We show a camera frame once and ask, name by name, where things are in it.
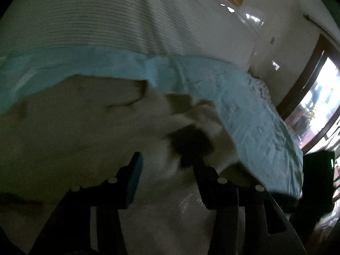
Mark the brown framed window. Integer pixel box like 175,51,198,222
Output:
276,33,340,154

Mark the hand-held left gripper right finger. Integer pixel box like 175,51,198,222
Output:
181,138,307,255

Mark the white striped duvet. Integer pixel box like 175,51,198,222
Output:
0,0,255,67

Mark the beige knit sweater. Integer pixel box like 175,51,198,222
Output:
0,74,239,255

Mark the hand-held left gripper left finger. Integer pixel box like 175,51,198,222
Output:
28,151,145,255

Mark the light blue floral bed sheet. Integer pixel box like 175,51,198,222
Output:
0,46,305,200

